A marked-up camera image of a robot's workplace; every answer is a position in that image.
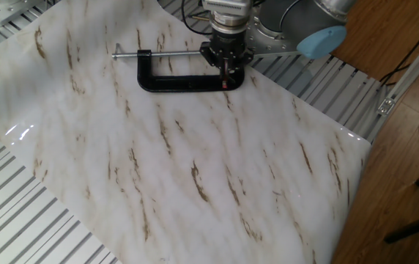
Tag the silver perforated mounting plate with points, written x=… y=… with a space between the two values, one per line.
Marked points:
x=8 y=12

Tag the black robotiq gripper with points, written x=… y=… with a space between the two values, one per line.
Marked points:
x=228 y=45

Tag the red pencil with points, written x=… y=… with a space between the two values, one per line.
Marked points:
x=225 y=84

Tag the aluminium frame post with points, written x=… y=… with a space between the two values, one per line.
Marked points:
x=407 y=77

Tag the glossy marble pattern sheet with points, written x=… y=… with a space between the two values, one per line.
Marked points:
x=158 y=165

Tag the black metal c-clamp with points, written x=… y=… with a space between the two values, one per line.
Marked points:
x=180 y=83

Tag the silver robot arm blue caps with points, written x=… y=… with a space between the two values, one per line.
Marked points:
x=297 y=18

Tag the black stool legs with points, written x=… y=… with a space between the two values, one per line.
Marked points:
x=414 y=226

